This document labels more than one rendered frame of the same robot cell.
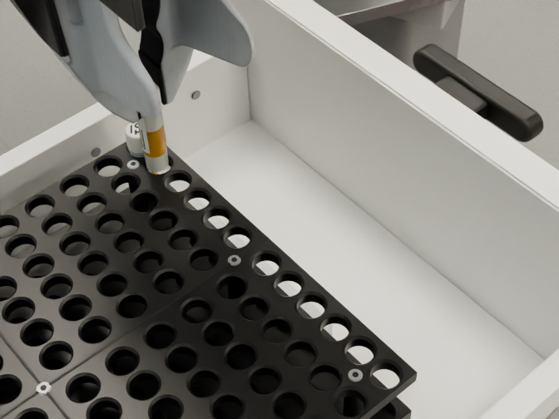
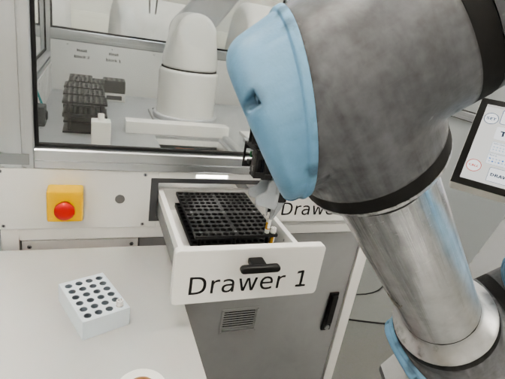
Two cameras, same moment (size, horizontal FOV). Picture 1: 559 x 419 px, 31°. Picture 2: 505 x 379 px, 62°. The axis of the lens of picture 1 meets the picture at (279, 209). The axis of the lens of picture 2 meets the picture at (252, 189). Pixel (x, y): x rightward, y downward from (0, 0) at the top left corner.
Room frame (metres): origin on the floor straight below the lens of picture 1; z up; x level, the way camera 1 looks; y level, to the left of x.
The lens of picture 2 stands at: (0.48, -0.71, 1.29)
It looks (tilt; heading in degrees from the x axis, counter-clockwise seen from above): 21 degrees down; 106
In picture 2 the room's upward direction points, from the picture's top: 9 degrees clockwise
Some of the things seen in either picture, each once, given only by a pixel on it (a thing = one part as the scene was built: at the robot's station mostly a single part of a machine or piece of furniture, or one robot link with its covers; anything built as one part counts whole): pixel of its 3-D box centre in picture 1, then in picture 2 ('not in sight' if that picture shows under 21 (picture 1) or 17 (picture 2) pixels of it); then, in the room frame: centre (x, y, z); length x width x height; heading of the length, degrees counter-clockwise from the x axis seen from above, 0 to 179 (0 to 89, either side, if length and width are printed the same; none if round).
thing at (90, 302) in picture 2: not in sight; (93, 304); (0.07, -0.18, 0.78); 0.12 x 0.08 x 0.04; 149
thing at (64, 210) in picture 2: not in sight; (64, 210); (-0.10, -0.06, 0.88); 0.04 x 0.03 x 0.04; 39
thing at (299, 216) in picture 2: not in sight; (319, 201); (0.37, 0.38, 0.87); 0.29 x 0.02 x 0.11; 39
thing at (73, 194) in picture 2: not in sight; (65, 203); (-0.12, -0.04, 0.88); 0.07 x 0.05 x 0.07; 39
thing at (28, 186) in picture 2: not in sight; (188, 144); (-0.14, 0.58, 0.87); 1.02 x 0.95 x 0.14; 39
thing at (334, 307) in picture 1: (251, 253); (236, 234); (0.26, 0.01, 0.90); 0.18 x 0.02 x 0.01; 39
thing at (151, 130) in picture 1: (151, 128); (268, 222); (0.31, 0.05, 0.92); 0.01 x 0.01 x 0.05
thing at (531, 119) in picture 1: (457, 103); (258, 265); (0.34, -0.09, 0.91); 0.07 x 0.04 x 0.01; 39
